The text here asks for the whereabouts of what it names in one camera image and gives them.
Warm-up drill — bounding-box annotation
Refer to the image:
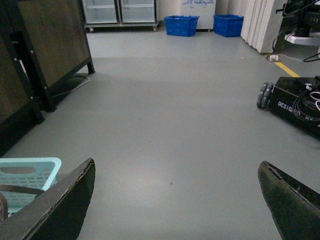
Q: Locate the white power strip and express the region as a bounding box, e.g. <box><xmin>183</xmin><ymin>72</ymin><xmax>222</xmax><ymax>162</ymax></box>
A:
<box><xmin>268</xmin><ymin>54</ymin><xmax>279</xmax><ymax>62</ymax></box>

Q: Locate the white chest freezer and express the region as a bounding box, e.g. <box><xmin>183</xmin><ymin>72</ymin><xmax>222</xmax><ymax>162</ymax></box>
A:
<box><xmin>179</xmin><ymin>0</ymin><xmax>217</xmax><ymax>32</ymax></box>

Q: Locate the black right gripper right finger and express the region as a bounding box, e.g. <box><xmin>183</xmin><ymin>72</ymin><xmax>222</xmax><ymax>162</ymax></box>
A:
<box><xmin>257</xmin><ymin>161</ymin><xmax>320</xmax><ymax>240</ymax></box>

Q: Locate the white folding partition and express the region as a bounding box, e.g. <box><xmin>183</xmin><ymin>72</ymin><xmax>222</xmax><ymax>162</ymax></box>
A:
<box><xmin>240</xmin><ymin>0</ymin><xmax>286</xmax><ymax>54</ymax></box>

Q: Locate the blue plastic crate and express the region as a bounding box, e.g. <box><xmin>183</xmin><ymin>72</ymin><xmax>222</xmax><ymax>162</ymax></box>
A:
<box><xmin>164</xmin><ymin>15</ymin><xmax>200</xmax><ymax>37</ymax></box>
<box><xmin>212</xmin><ymin>14</ymin><xmax>244</xmax><ymax>38</ymax></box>

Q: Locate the blue plastic crate right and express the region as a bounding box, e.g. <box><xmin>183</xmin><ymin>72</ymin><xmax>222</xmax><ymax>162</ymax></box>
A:
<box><xmin>212</xmin><ymin>14</ymin><xmax>244</xmax><ymax>38</ymax></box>

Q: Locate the brown basket handle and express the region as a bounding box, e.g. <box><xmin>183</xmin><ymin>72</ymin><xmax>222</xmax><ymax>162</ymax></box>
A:
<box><xmin>0</xmin><ymin>184</ymin><xmax>45</xmax><ymax>222</ymax></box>

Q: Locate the dark wooden display stand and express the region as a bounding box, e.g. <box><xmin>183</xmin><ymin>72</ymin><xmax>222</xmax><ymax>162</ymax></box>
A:
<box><xmin>0</xmin><ymin>0</ymin><xmax>95</xmax><ymax>154</ymax></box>

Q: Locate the blue plastic crate left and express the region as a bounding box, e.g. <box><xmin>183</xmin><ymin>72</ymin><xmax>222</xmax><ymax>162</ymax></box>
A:
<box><xmin>164</xmin><ymin>15</ymin><xmax>200</xmax><ymax>37</ymax></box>

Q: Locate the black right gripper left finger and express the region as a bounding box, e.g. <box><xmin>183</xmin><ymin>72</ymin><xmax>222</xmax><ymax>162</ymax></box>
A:
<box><xmin>0</xmin><ymin>158</ymin><xmax>96</xmax><ymax>240</ymax></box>

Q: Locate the glass door display cabinet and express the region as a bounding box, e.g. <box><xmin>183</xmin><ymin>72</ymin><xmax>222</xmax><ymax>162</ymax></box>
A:
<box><xmin>82</xmin><ymin>0</ymin><xmax>160</xmax><ymax>33</ymax></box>

